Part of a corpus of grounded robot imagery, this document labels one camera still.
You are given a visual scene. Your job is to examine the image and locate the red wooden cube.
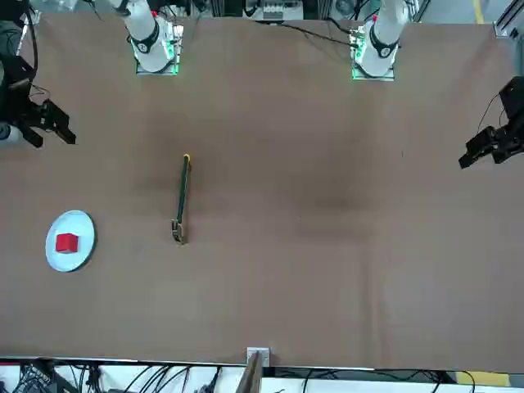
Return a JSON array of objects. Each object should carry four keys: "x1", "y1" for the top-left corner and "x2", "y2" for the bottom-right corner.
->
[{"x1": 55, "y1": 233, "x2": 80, "y2": 254}]

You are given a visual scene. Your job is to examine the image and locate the light blue round plate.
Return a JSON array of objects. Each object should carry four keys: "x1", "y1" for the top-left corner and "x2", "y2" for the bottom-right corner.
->
[{"x1": 44, "y1": 210, "x2": 96, "y2": 274}]

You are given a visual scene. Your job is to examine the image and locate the black cable on table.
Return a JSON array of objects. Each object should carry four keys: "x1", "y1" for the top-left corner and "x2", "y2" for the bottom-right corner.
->
[{"x1": 255, "y1": 19, "x2": 357, "y2": 47}]

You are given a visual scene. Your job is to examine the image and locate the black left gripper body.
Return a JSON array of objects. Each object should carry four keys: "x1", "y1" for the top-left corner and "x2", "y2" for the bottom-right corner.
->
[{"x1": 499, "y1": 76, "x2": 524, "y2": 122}]

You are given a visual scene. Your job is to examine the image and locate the silver post bracket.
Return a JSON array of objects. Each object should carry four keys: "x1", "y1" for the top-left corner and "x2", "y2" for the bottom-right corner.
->
[{"x1": 246, "y1": 346, "x2": 272, "y2": 367}]

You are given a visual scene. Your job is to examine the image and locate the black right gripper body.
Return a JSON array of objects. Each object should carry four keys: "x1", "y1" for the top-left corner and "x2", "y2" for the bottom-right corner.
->
[{"x1": 0, "y1": 52, "x2": 38, "y2": 124}]

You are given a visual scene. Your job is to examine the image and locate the aluminium corner profile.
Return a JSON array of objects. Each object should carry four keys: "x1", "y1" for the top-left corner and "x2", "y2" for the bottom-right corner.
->
[{"x1": 493, "y1": 0, "x2": 524, "y2": 38}]

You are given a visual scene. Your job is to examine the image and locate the white power strip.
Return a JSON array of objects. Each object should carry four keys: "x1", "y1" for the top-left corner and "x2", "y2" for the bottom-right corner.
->
[{"x1": 261, "y1": 0, "x2": 287, "y2": 20}]

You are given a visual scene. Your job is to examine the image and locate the camera mount post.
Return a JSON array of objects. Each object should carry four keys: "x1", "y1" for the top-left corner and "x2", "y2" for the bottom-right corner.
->
[{"x1": 239, "y1": 350, "x2": 264, "y2": 393}]

